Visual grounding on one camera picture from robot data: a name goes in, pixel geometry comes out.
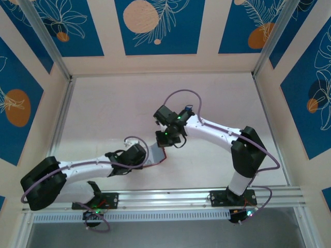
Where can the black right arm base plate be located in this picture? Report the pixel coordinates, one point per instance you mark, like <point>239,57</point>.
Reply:
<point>218,199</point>

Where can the blue floral wall panel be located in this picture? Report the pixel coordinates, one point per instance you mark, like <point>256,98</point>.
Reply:
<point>297,31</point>
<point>300,116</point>
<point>85,31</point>
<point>232,25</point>
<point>26,33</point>
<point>15,77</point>
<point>181,31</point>

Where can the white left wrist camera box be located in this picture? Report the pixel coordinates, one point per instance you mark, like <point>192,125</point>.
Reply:
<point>131,142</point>

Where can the blue card stand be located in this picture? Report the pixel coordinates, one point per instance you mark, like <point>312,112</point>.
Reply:
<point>189,109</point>

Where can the aluminium frame post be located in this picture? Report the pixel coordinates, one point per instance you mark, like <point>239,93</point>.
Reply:
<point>49,41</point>
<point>274,38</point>

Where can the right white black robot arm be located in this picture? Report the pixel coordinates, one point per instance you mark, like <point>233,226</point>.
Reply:
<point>248,152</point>

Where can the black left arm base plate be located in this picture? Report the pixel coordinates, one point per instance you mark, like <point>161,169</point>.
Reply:
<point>111,200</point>

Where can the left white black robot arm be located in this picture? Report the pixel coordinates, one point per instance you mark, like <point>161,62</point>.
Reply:
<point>44,183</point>

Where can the red card holder wallet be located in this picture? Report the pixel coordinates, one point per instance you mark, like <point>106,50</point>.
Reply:
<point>158,153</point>

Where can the aluminium mounting rail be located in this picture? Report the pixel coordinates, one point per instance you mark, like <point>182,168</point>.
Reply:
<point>165,197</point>

